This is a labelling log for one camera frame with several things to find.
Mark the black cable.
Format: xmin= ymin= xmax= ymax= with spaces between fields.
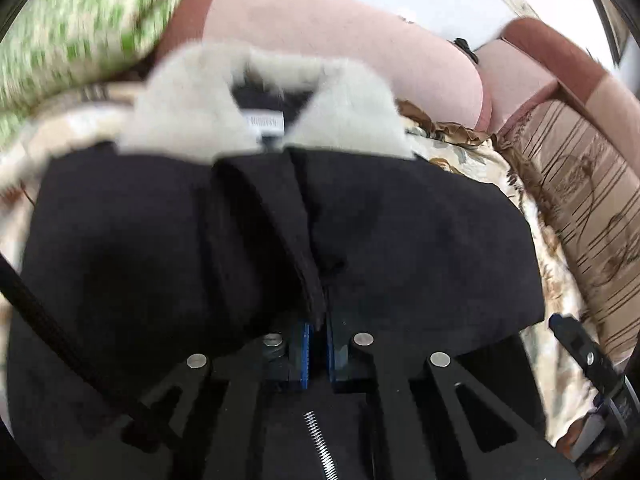
xmin=0 ymin=253 xmax=151 ymax=441

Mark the green patterned folded quilt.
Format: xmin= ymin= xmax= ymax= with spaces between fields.
xmin=1 ymin=0 xmax=181 ymax=145

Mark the pink maroon corner cushion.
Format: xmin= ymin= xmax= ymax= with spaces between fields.
xmin=475 ymin=18 xmax=639 ymax=169

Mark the pink quilted bolster pillow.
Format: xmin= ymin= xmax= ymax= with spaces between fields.
xmin=154 ymin=0 xmax=491 ymax=131

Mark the striped floral beige cushion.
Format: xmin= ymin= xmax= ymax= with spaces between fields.
xmin=497 ymin=100 xmax=639 ymax=362

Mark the small black object behind pillow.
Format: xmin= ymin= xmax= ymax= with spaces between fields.
xmin=452 ymin=37 xmax=480 ymax=65

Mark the leaf pattern beige blanket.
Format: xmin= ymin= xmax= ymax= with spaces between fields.
xmin=1 ymin=81 xmax=596 ymax=444

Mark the black coat with fur collar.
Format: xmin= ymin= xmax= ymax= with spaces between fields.
xmin=1 ymin=44 xmax=546 ymax=479

